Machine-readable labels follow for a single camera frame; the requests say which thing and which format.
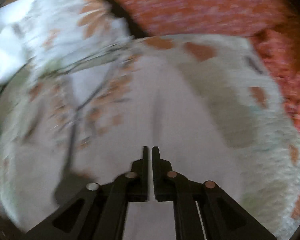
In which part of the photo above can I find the white heart pattern quilt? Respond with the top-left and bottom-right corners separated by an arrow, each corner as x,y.
0,33 -> 300,240

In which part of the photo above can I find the orange floral sheet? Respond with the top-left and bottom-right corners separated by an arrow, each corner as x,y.
249,29 -> 300,133

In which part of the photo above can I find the white floral pillow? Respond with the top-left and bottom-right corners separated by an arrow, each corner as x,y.
13,0 -> 132,80

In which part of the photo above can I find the white plastic package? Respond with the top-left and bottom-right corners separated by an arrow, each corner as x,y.
0,0 -> 35,86

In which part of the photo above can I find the pink floral zip sweater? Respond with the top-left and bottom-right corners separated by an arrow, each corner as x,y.
0,52 -> 243,231

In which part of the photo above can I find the orange floral pillow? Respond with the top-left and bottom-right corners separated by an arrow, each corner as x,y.
115,0 -> 294,36

